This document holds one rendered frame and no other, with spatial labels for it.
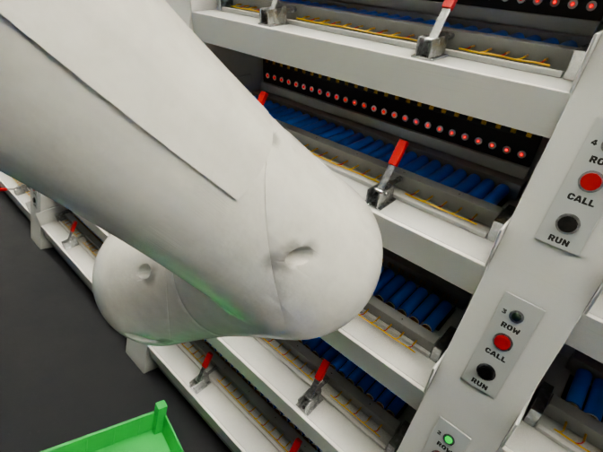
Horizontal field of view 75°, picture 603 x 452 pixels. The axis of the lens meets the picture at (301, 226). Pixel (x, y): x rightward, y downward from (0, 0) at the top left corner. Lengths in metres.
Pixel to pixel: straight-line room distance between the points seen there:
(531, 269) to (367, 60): 0.31
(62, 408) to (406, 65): 0.96
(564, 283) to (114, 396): 0.94
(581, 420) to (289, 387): 0.42
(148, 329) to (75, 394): 0.81
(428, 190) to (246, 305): 0.39
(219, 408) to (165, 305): 0.68
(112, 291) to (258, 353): 0.51
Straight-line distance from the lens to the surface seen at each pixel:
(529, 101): 0.46
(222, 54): 0.85
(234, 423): 0.92
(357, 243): 0.21
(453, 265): 0.49
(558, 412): 0.60
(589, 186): 0.44
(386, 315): 0.60
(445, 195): 0.55
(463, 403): 0.55
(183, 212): 0.16
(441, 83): 0.49
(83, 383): 1.12
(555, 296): 0.47
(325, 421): 0.72
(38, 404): 1.09
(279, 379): 0.75
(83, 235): 1.45
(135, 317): 0.30
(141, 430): 1.01
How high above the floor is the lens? 0.80
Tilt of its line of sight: 21 degrees down
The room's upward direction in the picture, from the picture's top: 15 degrees clockwise
